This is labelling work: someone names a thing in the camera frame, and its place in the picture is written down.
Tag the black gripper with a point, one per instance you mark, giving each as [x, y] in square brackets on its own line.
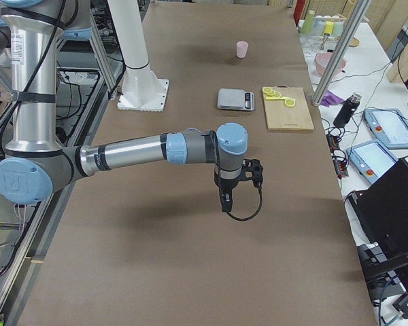
[228, 185]

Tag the pink plastic cup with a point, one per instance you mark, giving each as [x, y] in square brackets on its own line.
[241, 49]

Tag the silver kitchen scale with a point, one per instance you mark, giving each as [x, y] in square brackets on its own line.
[235, 99]

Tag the yellow cup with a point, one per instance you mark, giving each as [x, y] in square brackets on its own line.
[328, 28]

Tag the bamboo cutting board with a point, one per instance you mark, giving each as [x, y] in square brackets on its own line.
[280, 117]

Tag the yellow plastic knife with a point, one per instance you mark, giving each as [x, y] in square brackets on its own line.
[271, 98]

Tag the lemon slice front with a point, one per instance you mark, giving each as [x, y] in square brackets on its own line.
[290, 102]

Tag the black power strip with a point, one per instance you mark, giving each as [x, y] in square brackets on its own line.
[338, 156]

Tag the purple cloth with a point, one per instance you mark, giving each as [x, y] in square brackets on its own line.
[331, 99]

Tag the near teach pendant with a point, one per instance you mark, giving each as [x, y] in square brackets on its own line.
[372, 159]

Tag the teach pendant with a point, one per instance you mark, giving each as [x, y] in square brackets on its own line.
[372, 159]
[388, 126]

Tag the black water bottle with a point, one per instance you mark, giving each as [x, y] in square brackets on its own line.
[347, 110]

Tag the pink bowl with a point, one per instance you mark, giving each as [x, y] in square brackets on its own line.
[322, 60]

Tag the far teach pendant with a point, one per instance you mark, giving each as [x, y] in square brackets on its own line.
[388, 126]

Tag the green tumbler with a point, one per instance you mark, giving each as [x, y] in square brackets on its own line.
[306, 27]

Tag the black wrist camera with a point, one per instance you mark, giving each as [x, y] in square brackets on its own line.
[252, 170]

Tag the white camera pillar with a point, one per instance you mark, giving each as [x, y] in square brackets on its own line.
[141, 89]

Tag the aluminium frame post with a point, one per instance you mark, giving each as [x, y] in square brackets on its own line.
[350, 28]

